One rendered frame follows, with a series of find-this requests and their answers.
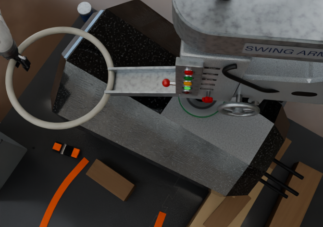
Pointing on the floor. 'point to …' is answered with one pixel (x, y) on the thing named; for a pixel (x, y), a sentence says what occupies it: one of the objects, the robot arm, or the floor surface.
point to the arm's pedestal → (9, 157)
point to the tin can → (85, 10)
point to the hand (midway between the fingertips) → (21, 64)
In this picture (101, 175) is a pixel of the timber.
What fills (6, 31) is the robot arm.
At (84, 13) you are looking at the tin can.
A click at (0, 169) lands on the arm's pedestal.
